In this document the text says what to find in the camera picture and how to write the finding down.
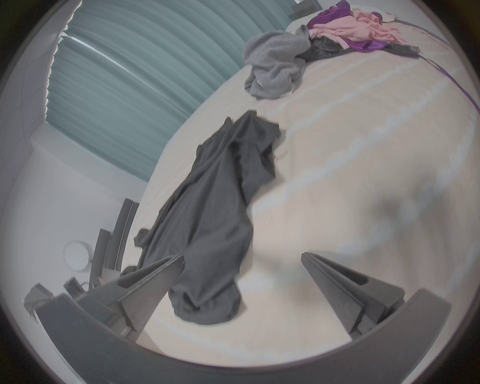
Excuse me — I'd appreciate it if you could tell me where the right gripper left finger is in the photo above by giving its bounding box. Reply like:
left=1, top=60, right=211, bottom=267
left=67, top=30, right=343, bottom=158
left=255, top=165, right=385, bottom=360
left=75, top=254, right=185, bottom=334

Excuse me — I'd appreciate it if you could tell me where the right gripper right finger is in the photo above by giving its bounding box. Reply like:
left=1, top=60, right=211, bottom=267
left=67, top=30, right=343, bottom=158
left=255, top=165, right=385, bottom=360
left=301, top=252, right=406, bottom=335

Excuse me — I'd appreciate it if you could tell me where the black T-shirt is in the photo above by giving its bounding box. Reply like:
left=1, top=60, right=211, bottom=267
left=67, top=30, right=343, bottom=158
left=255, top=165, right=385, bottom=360
left=122, top=110, right=281, bottom=325

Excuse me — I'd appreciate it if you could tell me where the bed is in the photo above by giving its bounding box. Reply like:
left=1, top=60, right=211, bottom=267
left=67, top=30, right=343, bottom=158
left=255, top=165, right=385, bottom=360
left=133, top=2, right=480, bottom=367

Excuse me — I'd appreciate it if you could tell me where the pile of clothes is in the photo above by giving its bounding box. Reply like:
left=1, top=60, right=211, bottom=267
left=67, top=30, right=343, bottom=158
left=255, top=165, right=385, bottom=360
left=305, top=0, right=480, bottom=111

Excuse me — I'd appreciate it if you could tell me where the black chest of drawers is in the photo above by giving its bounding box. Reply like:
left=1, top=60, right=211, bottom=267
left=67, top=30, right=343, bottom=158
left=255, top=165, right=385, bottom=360
left=90, top=198, right=140, bottom=287

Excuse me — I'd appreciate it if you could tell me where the blue-green curtain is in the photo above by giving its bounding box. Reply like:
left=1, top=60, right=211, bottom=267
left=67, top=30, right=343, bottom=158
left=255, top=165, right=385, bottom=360
left=56, top=0, right=323, bottom=102
left=45, top=34, right=205, bottom=182

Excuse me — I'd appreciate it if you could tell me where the grey garment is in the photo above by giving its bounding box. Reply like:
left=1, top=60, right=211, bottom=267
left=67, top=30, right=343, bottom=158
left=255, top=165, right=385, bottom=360
left=244, top=25, right=311, bottom=99

